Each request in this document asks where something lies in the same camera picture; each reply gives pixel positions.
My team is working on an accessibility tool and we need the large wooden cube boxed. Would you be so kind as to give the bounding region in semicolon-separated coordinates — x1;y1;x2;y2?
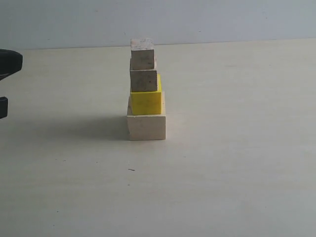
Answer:
126;93;166;141

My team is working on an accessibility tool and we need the yellow cube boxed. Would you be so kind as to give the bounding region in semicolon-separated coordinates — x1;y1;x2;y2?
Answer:
130;74;163;116

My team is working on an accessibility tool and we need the small wooden cube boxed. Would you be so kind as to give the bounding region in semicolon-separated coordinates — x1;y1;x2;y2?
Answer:
130;38;155;70

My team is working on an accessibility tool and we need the medium wooden cube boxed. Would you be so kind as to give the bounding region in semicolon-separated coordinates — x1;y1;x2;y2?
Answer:
130;57;158;92

